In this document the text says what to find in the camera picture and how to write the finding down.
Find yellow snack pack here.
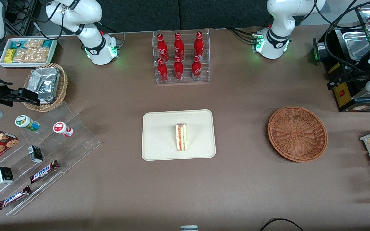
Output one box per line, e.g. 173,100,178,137
4,49,16,64

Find red lid yogurt cup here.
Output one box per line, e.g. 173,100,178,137
53,121,74,138

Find black appliance with steel tray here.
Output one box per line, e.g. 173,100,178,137
313,27,370,113

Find stack of foil packs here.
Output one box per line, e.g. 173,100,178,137
27,67,60,104

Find small black drink carton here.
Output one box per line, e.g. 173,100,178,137
0,166,14,184
28,145,44,163

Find red soda cans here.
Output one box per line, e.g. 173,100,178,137
157,58,169,82

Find beige rectangular tray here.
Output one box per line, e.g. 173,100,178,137
142,109,216,161

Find brown wicker basket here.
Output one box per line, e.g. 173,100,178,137
268,106,328,163

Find clear acrylic stepped shelf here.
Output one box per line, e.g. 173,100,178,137
0,102,102,216

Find light wicker basket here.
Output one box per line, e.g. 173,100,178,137
23,63,68,112

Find thick black cable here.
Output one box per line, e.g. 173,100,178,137
313,0,370,76

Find red cola bottle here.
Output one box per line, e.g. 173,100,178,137
173,32,185,61
173,56,184,80
192,55,202,80
157,33,169,61
194,31,205,60

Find clear acrylic bottle rack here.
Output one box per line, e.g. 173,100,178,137
152,28,210,84

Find black cable bundle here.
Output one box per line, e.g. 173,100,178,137
227,27,258,44

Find triangular sandwich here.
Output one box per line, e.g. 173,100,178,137
175,124,188,152

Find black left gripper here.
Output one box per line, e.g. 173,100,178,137
327,71,370,90

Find Snickers chocolate bar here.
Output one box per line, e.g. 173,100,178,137
0,185,32,210
29,160,60,184

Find white snack bin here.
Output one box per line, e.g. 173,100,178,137
0,38,58,68

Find green lid yogurt cup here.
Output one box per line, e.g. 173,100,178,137
15,115,40,132

